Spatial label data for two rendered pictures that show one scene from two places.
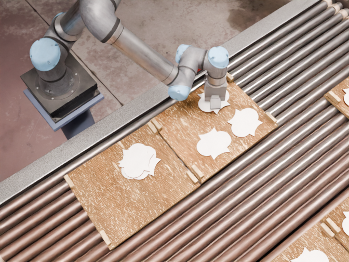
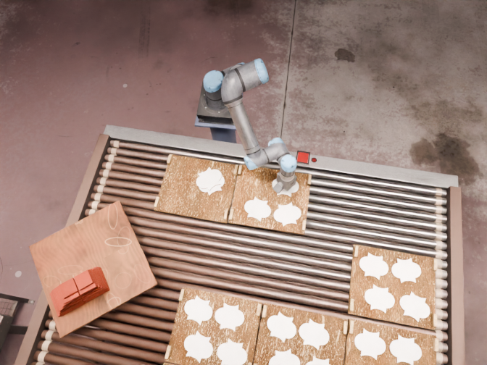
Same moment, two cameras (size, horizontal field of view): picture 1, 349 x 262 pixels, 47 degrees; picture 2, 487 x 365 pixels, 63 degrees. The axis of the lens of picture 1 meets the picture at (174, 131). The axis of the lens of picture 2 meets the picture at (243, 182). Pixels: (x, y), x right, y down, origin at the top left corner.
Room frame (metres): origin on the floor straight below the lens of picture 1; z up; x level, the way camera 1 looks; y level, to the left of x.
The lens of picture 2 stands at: (0.23, -0.66, 2.98)
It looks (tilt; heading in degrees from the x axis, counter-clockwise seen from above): 67 degrees down; 50
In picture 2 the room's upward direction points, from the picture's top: 6 degrees counter-clockwise
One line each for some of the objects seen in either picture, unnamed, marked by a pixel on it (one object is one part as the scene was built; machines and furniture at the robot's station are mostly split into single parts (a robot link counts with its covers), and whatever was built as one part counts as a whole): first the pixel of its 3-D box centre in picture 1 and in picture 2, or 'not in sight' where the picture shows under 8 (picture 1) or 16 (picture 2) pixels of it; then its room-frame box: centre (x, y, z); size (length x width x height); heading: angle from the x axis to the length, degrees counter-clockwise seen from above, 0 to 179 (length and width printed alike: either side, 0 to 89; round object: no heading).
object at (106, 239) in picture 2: not in sight; (92, 265); (-0.08, 0.21, 1.03); 0.50 x 0.50 x 0.02; 74
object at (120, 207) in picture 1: (131, 181); (197, 187); (0.58, 0.18, 0.93); 0.41 x 0.35 x 0.02; 123
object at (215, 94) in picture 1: (214, 91); (282, 180); (0.91, -0.17, 1.05); 0.12 x 0.09 x 0.16; 177
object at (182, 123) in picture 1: (213, 123); (270, 198); (0.82, -0.16, 0.93); 0.41 x 0.35 x 0.02; 125
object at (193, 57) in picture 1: (190, 60); (276, 150); (0.95, -0.07, 1.20); 0.11 x 0.11 x 0.08; 69
